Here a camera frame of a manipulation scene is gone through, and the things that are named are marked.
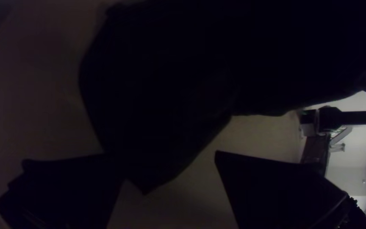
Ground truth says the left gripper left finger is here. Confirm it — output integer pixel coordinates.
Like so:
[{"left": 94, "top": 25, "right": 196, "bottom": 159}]
[{"left": 0, "top": 154, "right": 125, "bottom": 229}]

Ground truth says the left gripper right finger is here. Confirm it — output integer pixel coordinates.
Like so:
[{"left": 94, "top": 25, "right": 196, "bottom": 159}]
[{"left": 214, "top": 151, "right": 366, "bottom": 229}]

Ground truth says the black t-shirt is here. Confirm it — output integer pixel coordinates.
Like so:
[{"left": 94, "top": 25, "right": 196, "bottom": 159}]
[{"left": 80, "top": 0, "right": 366, "bottom": 195}]

